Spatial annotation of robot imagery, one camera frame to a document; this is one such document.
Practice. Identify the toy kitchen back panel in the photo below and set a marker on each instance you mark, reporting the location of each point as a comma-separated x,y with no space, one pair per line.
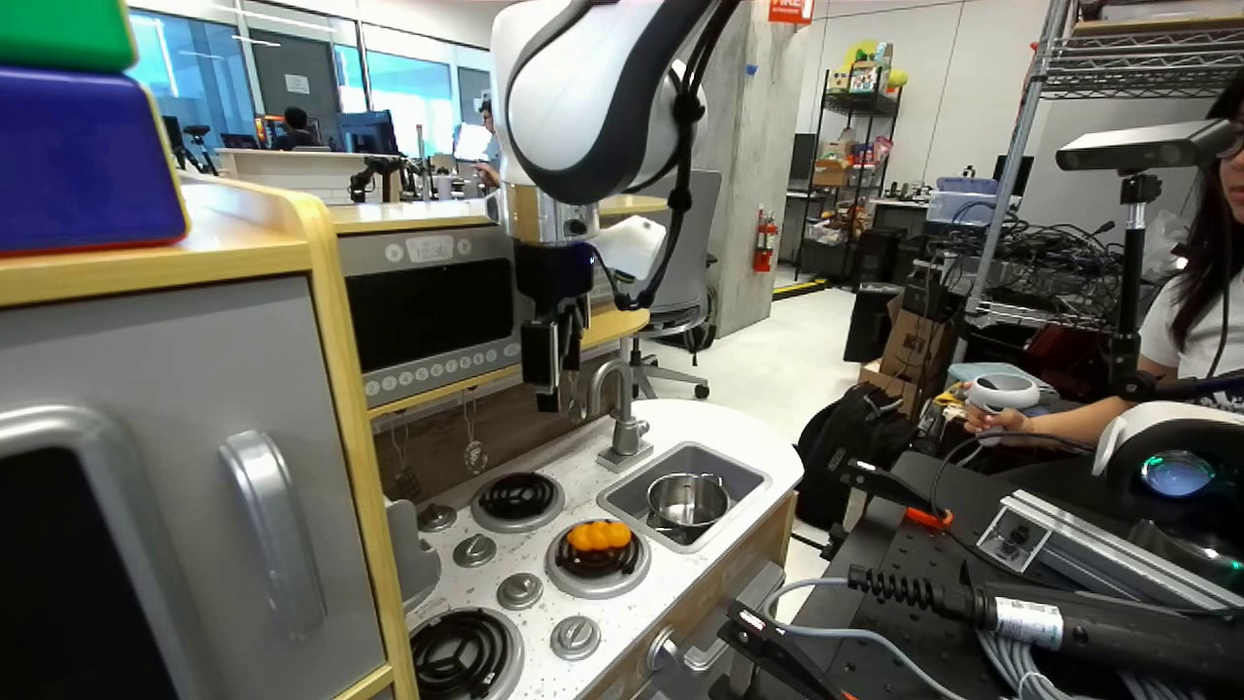
428,450

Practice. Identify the wooden toy kitchen base cabinet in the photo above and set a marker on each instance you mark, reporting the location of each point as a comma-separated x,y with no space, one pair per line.
726,586

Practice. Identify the person hand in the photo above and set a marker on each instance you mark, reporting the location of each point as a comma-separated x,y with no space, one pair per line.
1001,422

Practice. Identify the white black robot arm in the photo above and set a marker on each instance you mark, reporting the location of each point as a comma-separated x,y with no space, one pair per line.
571,102

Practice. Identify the grey round stove knob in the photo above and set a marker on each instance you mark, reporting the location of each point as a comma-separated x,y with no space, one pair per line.
436,513
572,634
476,549
519,592

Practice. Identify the small steel pot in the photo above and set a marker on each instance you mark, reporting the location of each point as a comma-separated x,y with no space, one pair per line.
688,499

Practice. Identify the silver box device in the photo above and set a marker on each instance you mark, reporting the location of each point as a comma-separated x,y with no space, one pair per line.
1092,544

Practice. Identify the blue toy block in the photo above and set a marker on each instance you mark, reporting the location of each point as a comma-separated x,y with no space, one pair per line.
79,159

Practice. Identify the red wall sign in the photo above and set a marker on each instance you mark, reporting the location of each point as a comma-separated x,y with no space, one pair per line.
793,9

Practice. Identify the yellow twisted toy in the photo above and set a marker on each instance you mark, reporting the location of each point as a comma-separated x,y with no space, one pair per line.
602,536

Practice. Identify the person forearm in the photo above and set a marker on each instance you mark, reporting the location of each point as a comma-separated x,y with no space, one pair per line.
1092,422

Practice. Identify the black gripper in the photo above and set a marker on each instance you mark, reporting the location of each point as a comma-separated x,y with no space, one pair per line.
549,342

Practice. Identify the green toy block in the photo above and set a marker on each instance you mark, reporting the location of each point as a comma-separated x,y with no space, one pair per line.
60,34

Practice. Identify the blue storage bin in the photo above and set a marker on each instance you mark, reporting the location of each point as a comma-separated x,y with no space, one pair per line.
967,199

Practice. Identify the black coil toy burner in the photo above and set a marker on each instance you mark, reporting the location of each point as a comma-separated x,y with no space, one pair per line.
462,654
597,586
514,499

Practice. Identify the grey camera on stand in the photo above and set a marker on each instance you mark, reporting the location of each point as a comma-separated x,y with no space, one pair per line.
1141,146

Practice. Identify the grey toy sink basin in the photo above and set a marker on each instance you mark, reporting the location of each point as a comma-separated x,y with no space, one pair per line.
726,472

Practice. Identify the cardboard box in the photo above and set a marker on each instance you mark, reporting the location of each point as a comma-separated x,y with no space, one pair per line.
917,342

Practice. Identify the black camera stand pole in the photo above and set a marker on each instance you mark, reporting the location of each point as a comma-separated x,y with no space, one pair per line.
1132,276

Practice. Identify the black shelf rack with items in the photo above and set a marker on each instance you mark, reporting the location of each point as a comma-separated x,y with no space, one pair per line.
857,170

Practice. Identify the white office desk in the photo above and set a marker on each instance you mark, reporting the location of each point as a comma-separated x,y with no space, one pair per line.
313,170

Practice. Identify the dark computer monitor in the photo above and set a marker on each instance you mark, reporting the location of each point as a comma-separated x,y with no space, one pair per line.
371,131

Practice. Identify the white round device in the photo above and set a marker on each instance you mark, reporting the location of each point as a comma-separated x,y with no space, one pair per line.
997,387

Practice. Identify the black cylindrical tool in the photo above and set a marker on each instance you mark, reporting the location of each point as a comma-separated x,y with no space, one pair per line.
1037,623

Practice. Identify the grey toy microwave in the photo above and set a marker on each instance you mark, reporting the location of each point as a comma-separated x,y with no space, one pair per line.
428,312

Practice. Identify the small metal hook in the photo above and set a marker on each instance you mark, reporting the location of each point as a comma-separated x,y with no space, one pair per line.
472,450

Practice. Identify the person in white shirt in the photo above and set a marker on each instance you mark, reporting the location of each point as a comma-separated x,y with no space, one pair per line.
1199,324

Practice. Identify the grey toy faucet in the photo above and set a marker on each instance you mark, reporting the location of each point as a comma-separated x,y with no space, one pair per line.
621,413

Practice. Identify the grey office chair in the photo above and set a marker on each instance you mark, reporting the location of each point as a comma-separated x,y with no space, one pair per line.
673,306

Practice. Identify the black backpack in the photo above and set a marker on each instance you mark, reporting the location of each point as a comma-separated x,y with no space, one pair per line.
840,452

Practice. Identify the red fire extinguisher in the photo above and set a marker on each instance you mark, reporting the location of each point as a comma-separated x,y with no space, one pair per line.
765,242

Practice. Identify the black clamp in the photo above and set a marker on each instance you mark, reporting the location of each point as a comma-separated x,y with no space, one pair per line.
765,643

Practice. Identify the silver metal pole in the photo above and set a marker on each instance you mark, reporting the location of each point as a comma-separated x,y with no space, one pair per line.
1023,142

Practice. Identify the white device with blue light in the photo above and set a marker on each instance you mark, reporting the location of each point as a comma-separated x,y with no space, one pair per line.
1167,469

